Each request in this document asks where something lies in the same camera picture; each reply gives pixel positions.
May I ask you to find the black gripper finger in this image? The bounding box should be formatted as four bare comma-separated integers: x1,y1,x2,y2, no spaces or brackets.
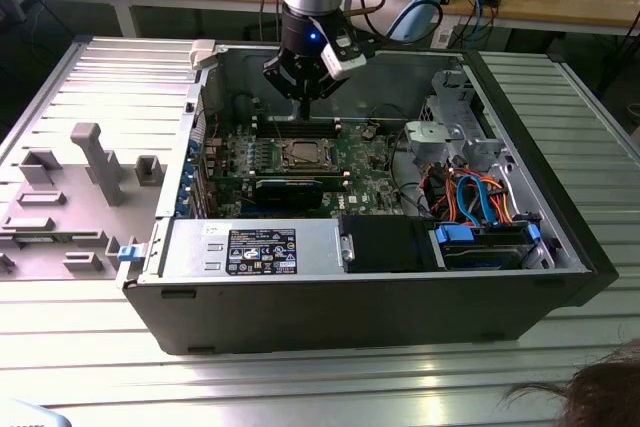
262,56,307,121
304,75,347,121

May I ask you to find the black drive bay cover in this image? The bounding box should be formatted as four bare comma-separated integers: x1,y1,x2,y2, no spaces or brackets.
339,215,436,273

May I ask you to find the beige plastic case latch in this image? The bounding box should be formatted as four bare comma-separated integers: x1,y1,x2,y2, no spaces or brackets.
191,39,221,71

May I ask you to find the green motherboard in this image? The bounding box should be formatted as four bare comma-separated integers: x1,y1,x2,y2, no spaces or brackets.
202,119,406,221

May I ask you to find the black graphics card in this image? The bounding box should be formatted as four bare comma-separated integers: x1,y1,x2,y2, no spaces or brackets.
252,176,326,211

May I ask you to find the silver metal drive cage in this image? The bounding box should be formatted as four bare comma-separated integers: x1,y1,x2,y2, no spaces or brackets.
403,69,507,171

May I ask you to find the silver power supply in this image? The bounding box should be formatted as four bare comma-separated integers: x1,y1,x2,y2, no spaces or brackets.
159,219,346,278

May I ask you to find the hard disk in blue carrier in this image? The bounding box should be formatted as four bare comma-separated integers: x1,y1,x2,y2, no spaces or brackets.
434,221,542,271

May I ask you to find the black PC case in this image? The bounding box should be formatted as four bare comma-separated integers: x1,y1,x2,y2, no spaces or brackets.
115,36,620,357

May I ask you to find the grey parts rack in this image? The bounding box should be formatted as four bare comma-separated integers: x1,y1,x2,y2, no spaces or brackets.
0,121,169,282

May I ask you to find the person's dark-haired head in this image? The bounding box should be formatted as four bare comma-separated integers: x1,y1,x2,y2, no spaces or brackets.
499,339,640,427

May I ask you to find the white rounded device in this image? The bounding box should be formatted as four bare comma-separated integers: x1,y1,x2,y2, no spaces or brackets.
0,398,74,427

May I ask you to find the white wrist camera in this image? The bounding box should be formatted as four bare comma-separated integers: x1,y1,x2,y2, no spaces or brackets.
319,31,370,82

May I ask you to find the black round cable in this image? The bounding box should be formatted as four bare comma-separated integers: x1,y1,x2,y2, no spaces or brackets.
388,130,432,214

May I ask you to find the blue data cable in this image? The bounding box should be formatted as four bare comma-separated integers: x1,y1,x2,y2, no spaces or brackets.
456,173,501,228

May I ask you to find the orange wire bundle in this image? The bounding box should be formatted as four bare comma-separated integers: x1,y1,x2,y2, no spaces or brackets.
427,166,516,228

